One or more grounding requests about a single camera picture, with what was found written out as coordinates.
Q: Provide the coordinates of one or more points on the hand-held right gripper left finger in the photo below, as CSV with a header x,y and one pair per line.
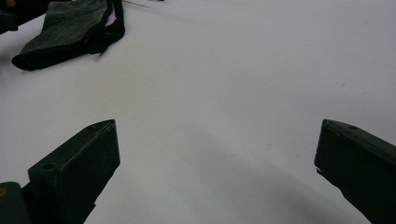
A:
x,y
74,168

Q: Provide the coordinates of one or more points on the dark grey cloth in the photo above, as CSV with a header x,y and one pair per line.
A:
x,y
67,28

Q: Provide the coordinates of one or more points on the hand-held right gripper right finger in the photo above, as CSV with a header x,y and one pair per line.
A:
x,y
361,168

